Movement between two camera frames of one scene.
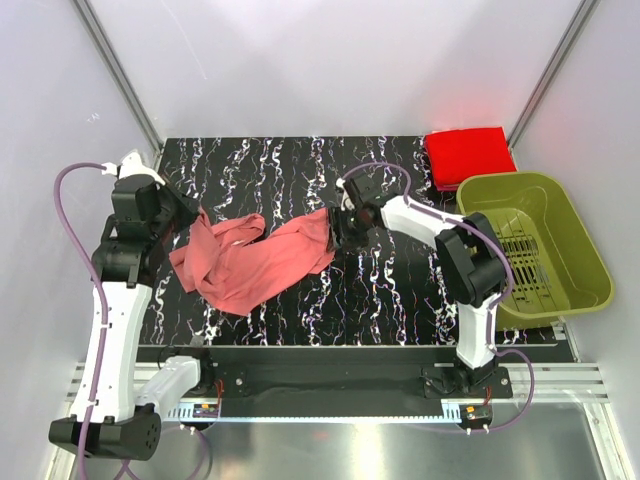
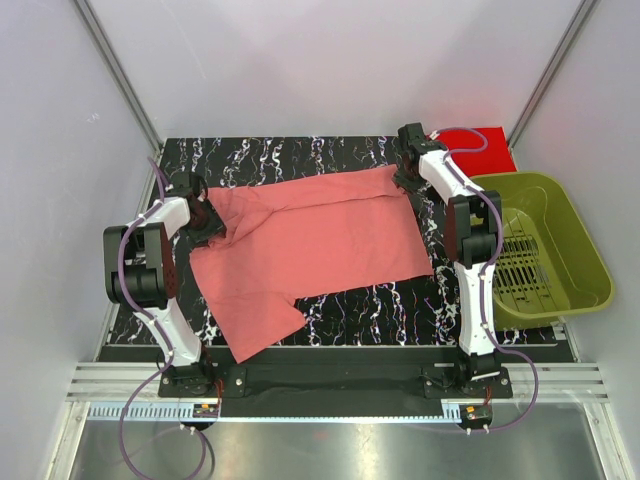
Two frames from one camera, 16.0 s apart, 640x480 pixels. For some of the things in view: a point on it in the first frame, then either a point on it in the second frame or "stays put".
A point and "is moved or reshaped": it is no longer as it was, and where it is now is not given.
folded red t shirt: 455,154 stays put
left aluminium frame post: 120,77 stays put
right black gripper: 336,217 to 410,187
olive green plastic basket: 557,271 stays put
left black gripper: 190,207 to 216,226
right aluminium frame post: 552,69 stays put
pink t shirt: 242,272 is moved or reshaped
